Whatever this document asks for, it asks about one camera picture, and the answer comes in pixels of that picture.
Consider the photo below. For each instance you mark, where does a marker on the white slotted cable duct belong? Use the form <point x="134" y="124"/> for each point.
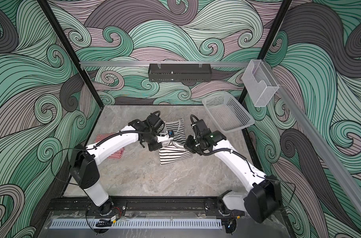
<point x="139" y="224"/>

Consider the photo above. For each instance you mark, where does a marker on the black white striped tank top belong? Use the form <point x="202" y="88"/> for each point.
<point x="174" y="150"/>

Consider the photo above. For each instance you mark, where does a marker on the aluminium wall rail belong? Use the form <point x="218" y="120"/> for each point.
<point x="126" y="63"/>

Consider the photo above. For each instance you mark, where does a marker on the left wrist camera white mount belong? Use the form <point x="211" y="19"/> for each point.
<point x="166" y="138"/>

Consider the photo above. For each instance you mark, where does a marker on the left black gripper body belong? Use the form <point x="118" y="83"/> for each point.
<point x="153" y="144"/>

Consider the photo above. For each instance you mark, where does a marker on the white plastic laundry basket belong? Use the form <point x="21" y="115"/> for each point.
<point x="227" y="113"/>

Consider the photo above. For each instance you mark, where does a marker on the black wall mounted tray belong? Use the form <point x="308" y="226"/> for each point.
<point x="180" y="73"/>

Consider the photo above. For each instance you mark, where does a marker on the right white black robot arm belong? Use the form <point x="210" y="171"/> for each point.
<point x="263" y="193"/>

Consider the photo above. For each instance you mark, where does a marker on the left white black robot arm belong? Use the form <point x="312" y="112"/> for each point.
<point x="84" y="160"/>

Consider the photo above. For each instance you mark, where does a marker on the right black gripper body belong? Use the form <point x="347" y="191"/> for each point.
<point x="195" y="145"/>

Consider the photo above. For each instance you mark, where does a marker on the clear plastic wall bin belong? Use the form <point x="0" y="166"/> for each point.
<point x="260" y="82"/>

